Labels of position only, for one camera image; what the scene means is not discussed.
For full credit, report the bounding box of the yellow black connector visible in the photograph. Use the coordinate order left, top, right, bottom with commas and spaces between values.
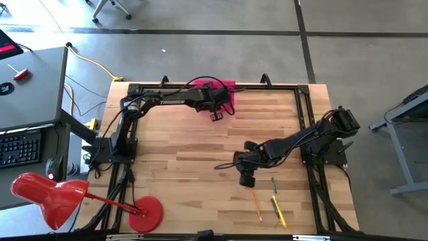
82, 117, 99, 131

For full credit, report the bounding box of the pink plastic supply box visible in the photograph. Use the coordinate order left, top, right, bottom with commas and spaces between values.
191, 78, 237, 116

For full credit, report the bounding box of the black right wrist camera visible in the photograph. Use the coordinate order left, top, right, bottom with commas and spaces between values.
238, 173, 257, 189

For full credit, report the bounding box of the black computer mouse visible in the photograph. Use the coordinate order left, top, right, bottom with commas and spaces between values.
45, 153, 65, 182

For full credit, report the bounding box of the yellow cable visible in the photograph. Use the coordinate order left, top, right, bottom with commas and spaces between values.
64, 82, 75, 116
66, 42, 125, 83

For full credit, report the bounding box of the dark green pen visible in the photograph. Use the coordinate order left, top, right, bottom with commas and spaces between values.
270, 197, 280, 219

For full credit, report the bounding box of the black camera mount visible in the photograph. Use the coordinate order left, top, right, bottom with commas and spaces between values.
196, 229, 215, 241

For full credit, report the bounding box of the grey metal table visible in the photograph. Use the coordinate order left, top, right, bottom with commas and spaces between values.
368, 83, 428, 197

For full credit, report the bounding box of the orange pencil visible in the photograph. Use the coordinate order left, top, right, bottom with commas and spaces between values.
249, 189, 263, 223

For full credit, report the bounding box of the black device red stripe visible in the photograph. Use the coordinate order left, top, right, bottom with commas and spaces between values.
0, 28, 25, 61

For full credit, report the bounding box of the white blue cup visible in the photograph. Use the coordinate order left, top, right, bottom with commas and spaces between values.
66, 160, 79, 177

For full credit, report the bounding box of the black keyboard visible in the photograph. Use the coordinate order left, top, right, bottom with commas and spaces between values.
0, 129, 43, 169

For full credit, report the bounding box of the grey desk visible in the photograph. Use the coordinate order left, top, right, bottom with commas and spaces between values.
0, 46, 98, 210

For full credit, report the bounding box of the red desk lamp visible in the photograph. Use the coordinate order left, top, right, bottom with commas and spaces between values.
9, 171, 165, 234

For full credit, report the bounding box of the grey office chair base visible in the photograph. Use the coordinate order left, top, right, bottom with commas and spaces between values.
85, 0, 133, 25

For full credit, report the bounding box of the black aluminium table frame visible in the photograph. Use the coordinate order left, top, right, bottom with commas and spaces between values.
80, 82, 362, 235

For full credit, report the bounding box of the round black logo sticker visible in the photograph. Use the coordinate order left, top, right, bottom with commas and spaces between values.
0, 81, 15, 96

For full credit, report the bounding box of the yellow highlighter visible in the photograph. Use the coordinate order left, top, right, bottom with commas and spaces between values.
272, 195, 288, 229

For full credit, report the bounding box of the silver aluminium rail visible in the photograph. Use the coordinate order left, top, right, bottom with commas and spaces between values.
106, 233, 145, 241
292, 234, 331, 241

